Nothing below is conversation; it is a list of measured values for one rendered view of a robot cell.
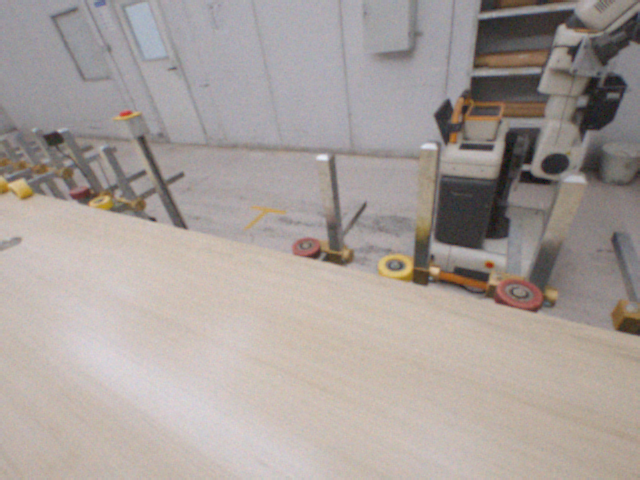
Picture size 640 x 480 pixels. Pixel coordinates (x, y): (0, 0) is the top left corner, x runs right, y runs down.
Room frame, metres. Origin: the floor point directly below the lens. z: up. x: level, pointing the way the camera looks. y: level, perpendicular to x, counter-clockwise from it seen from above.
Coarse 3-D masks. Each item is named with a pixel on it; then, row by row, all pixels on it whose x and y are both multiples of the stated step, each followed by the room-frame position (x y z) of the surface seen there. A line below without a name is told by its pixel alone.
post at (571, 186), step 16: (576, 176) 0.46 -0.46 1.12; (560, 192) 0.46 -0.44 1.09; (576, 192) 0.45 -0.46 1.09; (560, 208) 0.46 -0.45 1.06; (576, 208) 0.44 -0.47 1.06; (544, 224) 0.49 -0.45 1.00; (560, 224) 0.45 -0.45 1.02; (544, 240) 0.46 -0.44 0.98; (560, 240) 0.45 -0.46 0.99; (544, 256) 0.46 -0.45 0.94; (528, 272) 0.48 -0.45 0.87; (544, 272) 0.45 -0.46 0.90; (544, 288) 0.44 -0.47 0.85
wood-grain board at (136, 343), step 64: (0, 256) 0.91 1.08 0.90; (64, 256) 0.84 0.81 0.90; (128, 256) 0.78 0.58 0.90; (192, 256) 0.72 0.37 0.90; (256, 256) 0.67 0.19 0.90; (0, 320) 0.59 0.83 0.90; (64, 320) 0.55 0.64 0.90; (128, 320) 0.51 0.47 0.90; (192, 320) 0.48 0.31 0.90; (256, 320) 0.45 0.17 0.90; (320, 320) 0.42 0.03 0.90; (384, 320) 0.39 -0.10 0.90; (448, 320) 0.37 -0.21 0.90; (512, 320) 0.35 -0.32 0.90; (0, 384) 0.39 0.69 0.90; (64, 384) 0.37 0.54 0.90; (128, 384) 0.35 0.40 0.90; (192, 384) 0.32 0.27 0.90; (256, 384) 0.30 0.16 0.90; (320, 384) 0.28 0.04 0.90; (384, 384) 0.27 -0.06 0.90; (448, 384) 0.25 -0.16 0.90; (512, 384) 0.23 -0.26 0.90; (576, 384) 0.22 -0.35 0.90; (0, 448) 0.26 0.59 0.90; (64, 448) 0.25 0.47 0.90; (128, 448) 0.23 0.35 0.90; (192, 448) 0.22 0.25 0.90; (256, 448) 0.20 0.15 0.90; (320, 448) 0.19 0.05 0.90; (384, 448) 0.18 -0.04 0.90; (448, 448) 0.16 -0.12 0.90; (512, 448) 0.15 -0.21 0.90; (576, 448) 0.14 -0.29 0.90
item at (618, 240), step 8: (616, 232) 0.61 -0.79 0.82; (624, 232) 0.61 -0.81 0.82; (616, 240) 0.59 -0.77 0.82; (624, 240) 0.58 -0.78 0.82; (616, 248) 0.57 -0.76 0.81; (624, 248) 0.55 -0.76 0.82; (632, 248) 0.55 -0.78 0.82; (616, 256) 0.55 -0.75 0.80; (624, 256) 0.53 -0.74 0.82; (632, 256) 0.52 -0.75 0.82; (624, 264) 0.50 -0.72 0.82; (632, 264) 0.50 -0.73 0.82; (624, 272) 0.49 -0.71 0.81; (632, 272) 0.47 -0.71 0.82; (624, 280) 0.47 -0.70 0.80; (632, 280) 0.45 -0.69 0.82; (632, 288) 0.43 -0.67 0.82; (632, 296) 0.42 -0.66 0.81
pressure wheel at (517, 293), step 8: (504, 280) 0.44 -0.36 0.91; (512, 280) 0.44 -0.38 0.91; (520, 280) 0.43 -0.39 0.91; (496, 288) 0.42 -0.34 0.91; (504, 288) 0.42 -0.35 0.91; (512, 288) 0.42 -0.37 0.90; (520, 288) 0.41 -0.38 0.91; (528, 288) 0.41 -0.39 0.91; (536, 288) 0.40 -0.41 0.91; (496, 296) 0.41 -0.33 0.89; (504, 296) 0.40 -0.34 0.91; (512, 296) 0.40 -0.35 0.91; (520, 296) 0.39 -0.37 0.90; (528, 296) 0.39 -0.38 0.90; (536, 296) 0.39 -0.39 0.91; (504, 304) 0.39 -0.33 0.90; (512, 304) 0.38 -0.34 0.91; (520, 304) 0.37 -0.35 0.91; (528, 304) 0.37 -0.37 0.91; (536, 304) 0.37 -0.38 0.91; (536, 312) 0.37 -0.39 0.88
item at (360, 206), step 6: (360, 204) 0.99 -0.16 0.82; (366, 204) 1.01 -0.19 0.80; (354, 210) 0.96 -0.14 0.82; (360, 210) 0.96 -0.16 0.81; (348, 216) 0.92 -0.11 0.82; (354, 216) 0.92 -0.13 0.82; (342, 222) 0.89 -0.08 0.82; (348, 222) 0.88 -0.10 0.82; (354, 222) 0.92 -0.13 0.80; (348, 228) 0.87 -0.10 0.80; (324, 258) 0.72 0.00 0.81
